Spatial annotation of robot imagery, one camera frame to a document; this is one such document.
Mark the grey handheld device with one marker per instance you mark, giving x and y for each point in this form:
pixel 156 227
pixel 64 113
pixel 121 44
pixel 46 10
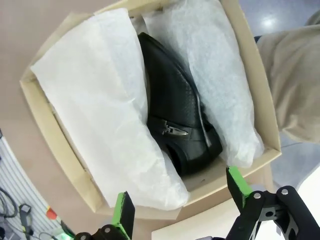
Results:
pixel 25 213

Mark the white tissue paper sheet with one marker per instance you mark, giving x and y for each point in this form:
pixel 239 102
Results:
pixel 87 87

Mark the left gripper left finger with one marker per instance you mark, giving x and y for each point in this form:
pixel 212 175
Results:
pixel 123 220

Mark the brown cardboard shoe box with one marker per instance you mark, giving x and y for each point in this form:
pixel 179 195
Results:
pixel 75 175

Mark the black leather shoe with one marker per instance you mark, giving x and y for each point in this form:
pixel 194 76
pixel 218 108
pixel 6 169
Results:
pixel 172 100

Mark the person in beige sweater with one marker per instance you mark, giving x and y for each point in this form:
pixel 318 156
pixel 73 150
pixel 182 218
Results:
pixel 295 80

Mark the red emergency button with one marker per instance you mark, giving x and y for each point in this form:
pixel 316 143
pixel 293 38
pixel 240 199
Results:
pixel 51 214

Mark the white slotted base plate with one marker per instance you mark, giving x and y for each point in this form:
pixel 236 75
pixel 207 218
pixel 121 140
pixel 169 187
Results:
pixel 22 175

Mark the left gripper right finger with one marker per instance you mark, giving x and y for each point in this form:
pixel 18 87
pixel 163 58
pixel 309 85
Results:
pixel 262 215

